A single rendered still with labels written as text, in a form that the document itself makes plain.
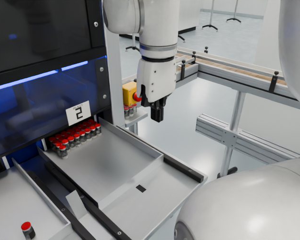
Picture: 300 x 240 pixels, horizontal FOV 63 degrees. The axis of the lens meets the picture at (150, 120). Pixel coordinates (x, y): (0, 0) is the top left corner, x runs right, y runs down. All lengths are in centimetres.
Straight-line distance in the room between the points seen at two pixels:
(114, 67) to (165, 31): 38
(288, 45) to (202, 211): 13
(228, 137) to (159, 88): 111
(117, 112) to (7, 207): 47
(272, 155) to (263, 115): 65
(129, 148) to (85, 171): 17
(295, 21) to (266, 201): 12
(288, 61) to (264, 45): 181
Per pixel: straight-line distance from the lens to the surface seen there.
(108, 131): 97
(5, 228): 75
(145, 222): 67
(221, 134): 166
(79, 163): 85
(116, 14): 48
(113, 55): 86
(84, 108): 84
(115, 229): 64
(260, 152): 159
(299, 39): 18
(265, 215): 20
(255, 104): 215
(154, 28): 52
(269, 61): 202
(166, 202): 71
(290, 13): 19
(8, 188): 84
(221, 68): 149
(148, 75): 55
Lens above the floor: 143
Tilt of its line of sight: 32 degrees down
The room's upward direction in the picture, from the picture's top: straight up
